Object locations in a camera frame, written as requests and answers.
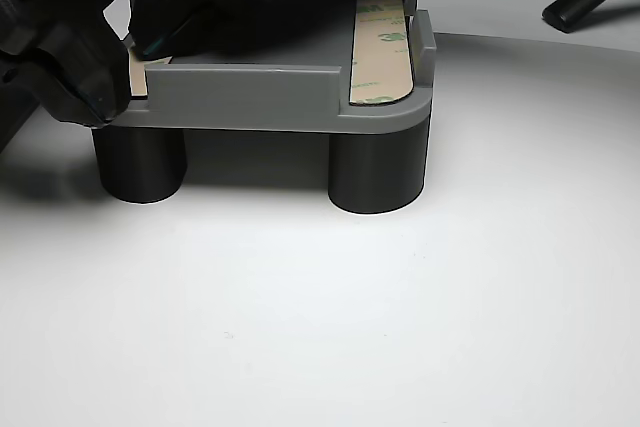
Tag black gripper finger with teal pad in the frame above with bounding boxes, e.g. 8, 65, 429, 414
127, 0, 221, 59
29, 11, 132, 127

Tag plain tan adhesive tape strip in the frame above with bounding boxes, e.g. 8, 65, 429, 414
128, 44, 174, 97

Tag tan tape strip green logo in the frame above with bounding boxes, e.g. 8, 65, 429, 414
348, 0, 417, 106

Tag gray plastic fixture dark legs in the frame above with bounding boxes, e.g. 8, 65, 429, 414
91, 0, 439, 216

